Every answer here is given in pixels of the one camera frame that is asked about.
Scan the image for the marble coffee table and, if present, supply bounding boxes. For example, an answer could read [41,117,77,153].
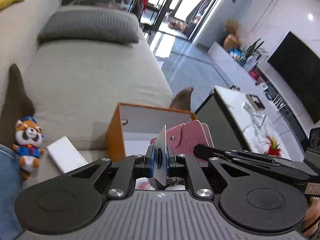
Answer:
[195,86,304,161]

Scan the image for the grey checked cushion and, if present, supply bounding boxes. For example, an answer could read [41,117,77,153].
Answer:
[38,8,139,44]

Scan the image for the white tv cabinet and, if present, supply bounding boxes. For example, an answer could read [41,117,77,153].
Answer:
[207,41,316,140]

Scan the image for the person right hand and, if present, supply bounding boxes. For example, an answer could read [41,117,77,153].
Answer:
[301,197,320,239]

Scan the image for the orange vase dried flowers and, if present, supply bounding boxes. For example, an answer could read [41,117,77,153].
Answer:
[223,18,241,51]

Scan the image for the right brown sock foot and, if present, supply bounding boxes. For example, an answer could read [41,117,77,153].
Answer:
[169,87,194,111]

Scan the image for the pink white bunny plush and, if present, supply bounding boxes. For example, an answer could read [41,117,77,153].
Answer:
[135,177,185,191]

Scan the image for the brown sock foot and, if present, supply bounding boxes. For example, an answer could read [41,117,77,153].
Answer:
[1,64,35,149]
[169,87,194,111]

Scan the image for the red feather toy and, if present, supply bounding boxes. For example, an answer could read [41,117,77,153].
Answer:
[265,135,281,158]

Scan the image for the silver card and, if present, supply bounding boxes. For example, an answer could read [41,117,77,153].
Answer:
[153,125,167,185]

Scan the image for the left brown sock foot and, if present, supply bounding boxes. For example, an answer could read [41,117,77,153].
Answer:
[1,64,35,149]

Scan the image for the pink card wallet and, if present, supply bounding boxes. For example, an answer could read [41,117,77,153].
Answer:
[166,120,214,161]

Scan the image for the red panda plush toy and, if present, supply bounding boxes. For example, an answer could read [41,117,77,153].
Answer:
[12,116,45,180]

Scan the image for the white flat box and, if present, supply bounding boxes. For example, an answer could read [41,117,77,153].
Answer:
[47,136,88,174]

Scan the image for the black television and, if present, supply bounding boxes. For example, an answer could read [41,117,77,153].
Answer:
[268,32,320,122]

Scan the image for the left blue jeans leg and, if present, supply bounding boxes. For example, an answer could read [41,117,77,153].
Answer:
[0,145,22,239]

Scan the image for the orange cardboard box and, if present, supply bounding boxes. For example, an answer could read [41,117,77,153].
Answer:
[106,103,196,163]

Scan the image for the black shelf trolley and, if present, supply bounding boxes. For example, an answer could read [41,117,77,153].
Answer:
[139,0,165,31]

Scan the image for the green potted plant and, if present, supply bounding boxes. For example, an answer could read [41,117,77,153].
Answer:
[238,39,267,67]

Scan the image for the beige sofa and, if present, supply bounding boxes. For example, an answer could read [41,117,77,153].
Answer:
[0,0,175,188]

